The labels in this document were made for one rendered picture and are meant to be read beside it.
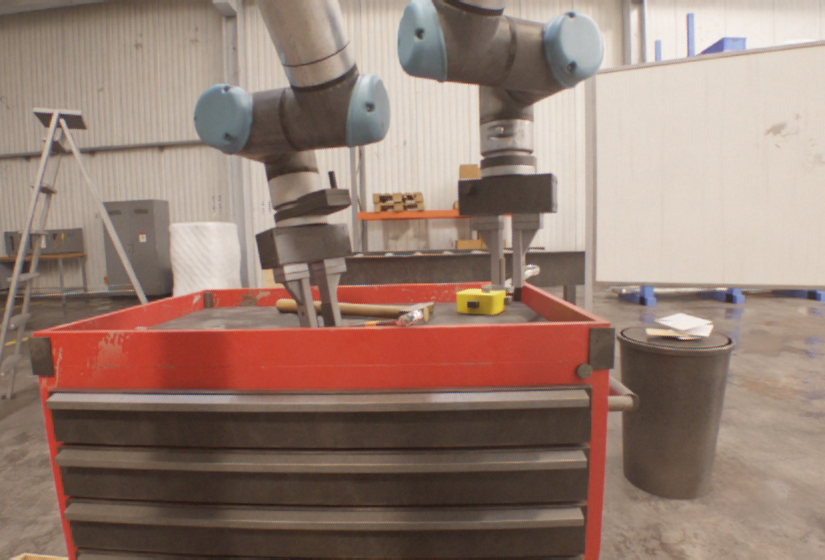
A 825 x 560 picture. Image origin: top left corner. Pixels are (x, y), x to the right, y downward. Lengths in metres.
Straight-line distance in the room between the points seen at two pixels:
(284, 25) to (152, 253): 9.02
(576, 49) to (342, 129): 0.26
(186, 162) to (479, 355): 9.41
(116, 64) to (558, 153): 8.85
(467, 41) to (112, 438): 0.62
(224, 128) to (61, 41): 11.38
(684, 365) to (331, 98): 1.62
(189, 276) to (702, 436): 6.58
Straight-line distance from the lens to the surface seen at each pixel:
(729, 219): 2.78
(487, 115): 0.63
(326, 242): 0.65
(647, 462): 2.06
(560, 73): 0.54
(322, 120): 0.51
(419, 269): 3.53
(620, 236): 2.73
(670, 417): 1.95
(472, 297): 0.81
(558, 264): 3.75
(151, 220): 9.42
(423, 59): 0.48
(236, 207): 9.06
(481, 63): 0.50
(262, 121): 0.54
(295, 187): 0.63
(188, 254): 7.18
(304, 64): 0.48
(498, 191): 0.62
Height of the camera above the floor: 1.05
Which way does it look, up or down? 6 degrees down
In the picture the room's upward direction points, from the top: 2 degrees counter-clockwise
